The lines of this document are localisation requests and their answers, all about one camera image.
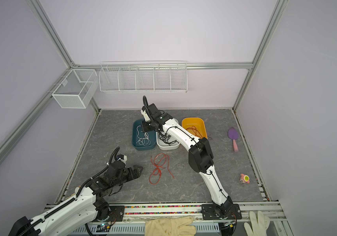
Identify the thin black cable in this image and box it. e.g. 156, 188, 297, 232
158, 131, 180, 147

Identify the thin white cable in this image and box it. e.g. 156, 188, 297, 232
135, 125, 152, 148

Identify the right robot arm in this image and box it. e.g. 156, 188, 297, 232
141, 96, 242, 220

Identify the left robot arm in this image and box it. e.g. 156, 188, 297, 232
9, 147, 143, 236

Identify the white plastic tub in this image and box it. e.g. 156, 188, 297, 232
156, 132, 180, 150

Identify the teal plastic tub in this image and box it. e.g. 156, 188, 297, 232
132, 119, 157, 151

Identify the yellow plastic tub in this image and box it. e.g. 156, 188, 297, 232
181, 118, 208, 138

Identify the cream work glove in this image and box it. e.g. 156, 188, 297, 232
144, 216, 197, 236

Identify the small white mesh basket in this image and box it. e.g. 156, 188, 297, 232
52, 69, 99, 109

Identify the small pink toy figure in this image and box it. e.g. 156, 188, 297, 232
240, 174, 251, 184

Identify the white rubber glove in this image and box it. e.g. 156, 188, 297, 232
244, 211, 271, 236

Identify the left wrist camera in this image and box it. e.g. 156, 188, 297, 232
115, 154, 127, 163

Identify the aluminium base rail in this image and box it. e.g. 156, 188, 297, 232
32, 200, 288, 236

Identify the long white wire basket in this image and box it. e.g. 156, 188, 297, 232
99, 61, 188, 93

